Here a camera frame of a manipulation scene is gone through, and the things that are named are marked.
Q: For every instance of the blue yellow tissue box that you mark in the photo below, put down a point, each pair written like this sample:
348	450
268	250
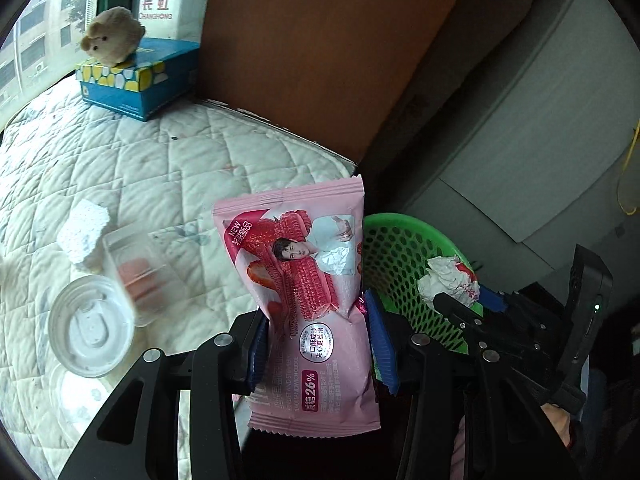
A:
156	74

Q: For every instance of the red white paper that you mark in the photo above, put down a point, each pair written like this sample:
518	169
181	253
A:
449	276

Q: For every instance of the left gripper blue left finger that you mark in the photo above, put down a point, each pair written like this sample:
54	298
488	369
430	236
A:
135	433

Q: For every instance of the green plastic mesh basket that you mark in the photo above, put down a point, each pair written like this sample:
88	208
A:
396	248

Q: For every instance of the white quilted mattress pad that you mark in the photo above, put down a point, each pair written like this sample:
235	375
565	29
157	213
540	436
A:
162	176

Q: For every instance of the white plastic cup lid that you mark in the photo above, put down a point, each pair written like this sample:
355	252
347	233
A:
91	326

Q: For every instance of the person right hand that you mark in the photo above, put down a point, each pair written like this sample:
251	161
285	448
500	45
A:
560	420

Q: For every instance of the beige plush toy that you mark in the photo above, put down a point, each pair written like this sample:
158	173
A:
112	36

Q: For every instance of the brown wooden wardrobe panel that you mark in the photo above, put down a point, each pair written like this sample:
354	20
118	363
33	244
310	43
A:
329	70

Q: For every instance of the white foam piece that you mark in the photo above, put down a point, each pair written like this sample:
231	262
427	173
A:
80	234

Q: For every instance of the clear plastic clamshell container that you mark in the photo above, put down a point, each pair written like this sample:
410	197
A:
151	284

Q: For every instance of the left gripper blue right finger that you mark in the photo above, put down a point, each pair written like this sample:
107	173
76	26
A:
439	408

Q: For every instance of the pink snack wrapper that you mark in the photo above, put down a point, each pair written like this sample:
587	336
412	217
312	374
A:
298	251

